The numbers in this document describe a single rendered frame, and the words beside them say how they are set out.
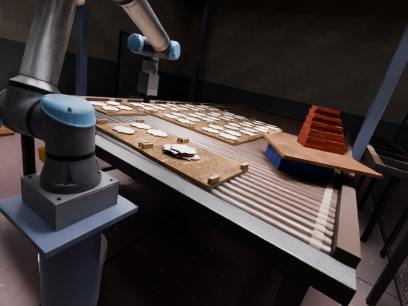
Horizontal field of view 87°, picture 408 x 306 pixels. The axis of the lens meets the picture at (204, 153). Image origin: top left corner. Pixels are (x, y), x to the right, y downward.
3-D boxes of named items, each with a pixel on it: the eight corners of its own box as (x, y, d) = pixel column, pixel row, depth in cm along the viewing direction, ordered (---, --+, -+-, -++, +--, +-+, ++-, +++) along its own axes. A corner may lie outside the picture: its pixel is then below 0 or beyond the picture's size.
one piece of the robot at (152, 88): (165, 68, 110) (161, 101, 116) (154, 66, 115) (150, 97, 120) (150, 65, 103) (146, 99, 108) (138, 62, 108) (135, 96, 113)
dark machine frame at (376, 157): (374, 316, 151) (459, 188, 119) (316, 282, 170) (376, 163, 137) (358, 189, 396) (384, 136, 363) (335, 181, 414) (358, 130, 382)
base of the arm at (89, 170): (62, 201, 53) (59, 164, 50) (28, 179, 59) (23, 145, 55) (112, 180, 66) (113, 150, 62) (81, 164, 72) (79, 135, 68)
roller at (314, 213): (329, 232, 78) (334, 221, 77) (61, 105, 171) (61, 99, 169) (330, 226, 82) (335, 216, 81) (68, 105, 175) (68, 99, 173)
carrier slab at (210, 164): (207, 190, 80) (209, 186, 79) (138, 152, 101) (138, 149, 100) (248, 170, 108) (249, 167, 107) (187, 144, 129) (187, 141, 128)
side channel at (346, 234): (346, 285, 59) (362, 258, 56) (323, 272, 62) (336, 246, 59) (348, 137, 390) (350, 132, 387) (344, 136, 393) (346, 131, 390)
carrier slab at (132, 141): (137, 151, 102) (138, 148, 101) (93, 126, 123) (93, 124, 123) (186, 143, 129) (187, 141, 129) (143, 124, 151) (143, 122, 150)
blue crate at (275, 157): (331, 181, 118) (339, 165, 115) (276, 170, 117) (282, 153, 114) (308, 161, 147) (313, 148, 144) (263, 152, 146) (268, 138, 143)
